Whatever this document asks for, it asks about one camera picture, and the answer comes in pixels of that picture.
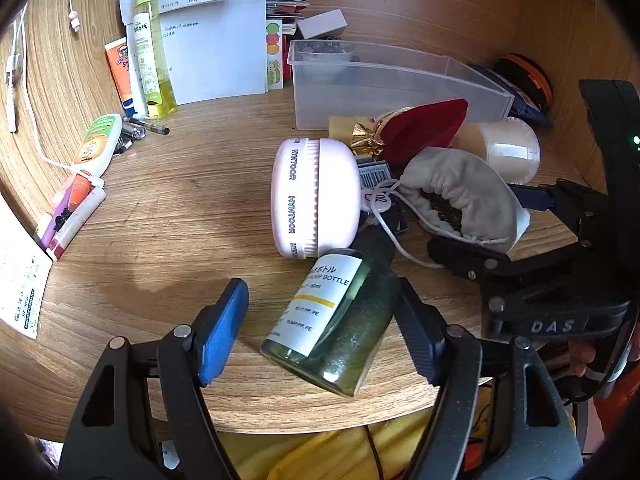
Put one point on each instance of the small black labelled box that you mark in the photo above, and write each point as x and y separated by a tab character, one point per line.
375	175

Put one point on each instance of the green white tube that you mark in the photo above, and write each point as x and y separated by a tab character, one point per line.
97	145

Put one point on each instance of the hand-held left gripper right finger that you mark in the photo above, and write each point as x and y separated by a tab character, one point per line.
417	332

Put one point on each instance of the wooden desktop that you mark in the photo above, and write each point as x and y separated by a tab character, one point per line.
175	210

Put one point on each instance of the fruit sticker sheet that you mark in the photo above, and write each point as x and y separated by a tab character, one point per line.
274	55

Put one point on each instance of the orange black zip case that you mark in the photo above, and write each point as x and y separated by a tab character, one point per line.
530	75

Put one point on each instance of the purple tube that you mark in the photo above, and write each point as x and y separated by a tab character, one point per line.
50	225

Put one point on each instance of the white pink tube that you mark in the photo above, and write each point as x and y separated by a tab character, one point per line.
80	220

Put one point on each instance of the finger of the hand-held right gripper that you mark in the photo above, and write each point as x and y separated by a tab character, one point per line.
465	260
532	197

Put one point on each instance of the gold foil wrapper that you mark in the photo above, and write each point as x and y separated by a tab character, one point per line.
362	140

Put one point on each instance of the green glass pump bottle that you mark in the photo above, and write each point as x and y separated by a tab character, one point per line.
350	320

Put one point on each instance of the yellow spray bottle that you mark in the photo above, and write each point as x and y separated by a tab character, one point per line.
155	80

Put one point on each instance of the person's right hand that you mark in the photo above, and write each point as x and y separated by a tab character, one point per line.
582	357

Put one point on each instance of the orange white tube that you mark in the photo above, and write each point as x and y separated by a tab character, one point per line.
119	70

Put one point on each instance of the clear plastic box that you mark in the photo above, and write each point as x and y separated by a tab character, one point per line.
400	80

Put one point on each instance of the small white box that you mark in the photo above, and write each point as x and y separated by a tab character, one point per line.
322	24

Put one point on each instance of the red velvet pouch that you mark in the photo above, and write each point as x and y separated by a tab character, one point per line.
425	130

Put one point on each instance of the orange capped tube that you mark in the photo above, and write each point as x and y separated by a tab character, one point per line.
79	192

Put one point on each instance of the white receipt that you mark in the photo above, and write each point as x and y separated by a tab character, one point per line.
20	280

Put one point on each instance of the yellow cloth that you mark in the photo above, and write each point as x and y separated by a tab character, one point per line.
310	450

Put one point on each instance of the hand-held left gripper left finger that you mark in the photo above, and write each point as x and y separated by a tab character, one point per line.
222	332

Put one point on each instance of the pale yellow block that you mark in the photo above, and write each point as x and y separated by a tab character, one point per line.
342	126

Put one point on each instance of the white paper sheets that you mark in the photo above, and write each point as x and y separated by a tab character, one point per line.
215	60

